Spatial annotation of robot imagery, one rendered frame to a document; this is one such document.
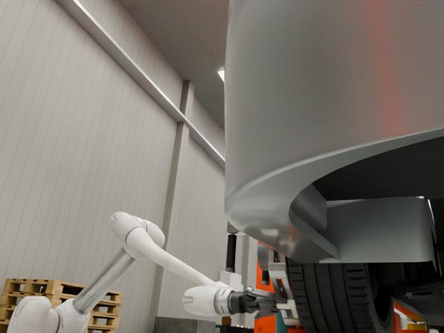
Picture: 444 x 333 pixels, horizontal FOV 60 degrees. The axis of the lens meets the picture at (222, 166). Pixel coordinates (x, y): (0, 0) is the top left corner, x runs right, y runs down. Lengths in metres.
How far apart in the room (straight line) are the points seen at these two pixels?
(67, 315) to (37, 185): 4.22
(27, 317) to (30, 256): 4.12
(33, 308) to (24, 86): 4.62
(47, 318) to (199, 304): 0.83
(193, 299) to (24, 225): 4.71
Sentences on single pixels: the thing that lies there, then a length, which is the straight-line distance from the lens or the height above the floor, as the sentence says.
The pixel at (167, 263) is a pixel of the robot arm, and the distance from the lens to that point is 1.67.
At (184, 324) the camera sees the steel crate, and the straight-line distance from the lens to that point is 7.88.
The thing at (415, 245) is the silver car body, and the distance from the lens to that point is 1.09.
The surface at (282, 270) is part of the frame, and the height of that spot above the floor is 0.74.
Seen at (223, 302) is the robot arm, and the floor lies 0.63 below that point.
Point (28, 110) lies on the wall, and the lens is 6.24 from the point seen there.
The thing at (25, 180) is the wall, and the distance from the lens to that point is 6.04.
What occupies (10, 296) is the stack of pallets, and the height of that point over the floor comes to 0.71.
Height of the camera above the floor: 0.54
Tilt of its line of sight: 23 degrees up
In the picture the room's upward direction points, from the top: 5 degrees clockwise
